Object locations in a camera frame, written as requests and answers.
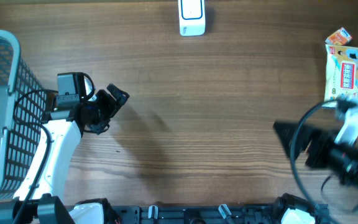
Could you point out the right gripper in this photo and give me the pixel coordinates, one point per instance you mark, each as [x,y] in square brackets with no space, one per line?
[316,152]

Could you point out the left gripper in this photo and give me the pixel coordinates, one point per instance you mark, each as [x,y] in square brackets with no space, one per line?
[112,106]

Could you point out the white wet wipes pack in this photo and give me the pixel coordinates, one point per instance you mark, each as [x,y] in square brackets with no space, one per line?
[341,72]

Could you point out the orange tissue pack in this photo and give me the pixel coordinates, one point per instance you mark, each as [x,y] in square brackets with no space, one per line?
[340,37]

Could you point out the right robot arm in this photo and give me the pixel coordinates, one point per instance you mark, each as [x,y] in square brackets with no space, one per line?
[340,187]

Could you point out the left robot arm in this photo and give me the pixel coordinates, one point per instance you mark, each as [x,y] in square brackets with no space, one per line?
[77,108]

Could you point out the white barcode scanner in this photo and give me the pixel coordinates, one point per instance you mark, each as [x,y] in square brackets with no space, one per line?
[192,17]

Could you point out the grey plastic shopping basket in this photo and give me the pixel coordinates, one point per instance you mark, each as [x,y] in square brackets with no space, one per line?
[21,101]

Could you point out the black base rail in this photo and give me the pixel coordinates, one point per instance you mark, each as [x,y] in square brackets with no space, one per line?
[245,214]

